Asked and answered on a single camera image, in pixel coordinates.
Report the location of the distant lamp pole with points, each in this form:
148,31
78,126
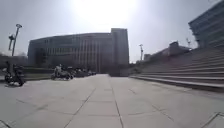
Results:
141,51

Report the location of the large grey curved building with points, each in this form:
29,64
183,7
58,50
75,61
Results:
83,50

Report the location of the grey stone slab pavement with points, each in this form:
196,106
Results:
100,103

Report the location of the row of parked scooters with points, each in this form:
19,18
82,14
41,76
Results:
68,73

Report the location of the low distant building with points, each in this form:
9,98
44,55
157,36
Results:
168,50

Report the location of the wide grey stone steps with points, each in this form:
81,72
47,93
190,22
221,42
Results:
193,68

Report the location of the parked dark scooter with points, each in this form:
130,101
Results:
14,77

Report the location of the glass-fronted building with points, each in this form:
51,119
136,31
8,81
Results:
210,28

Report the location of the lamp pole with camera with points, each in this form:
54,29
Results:
14,38

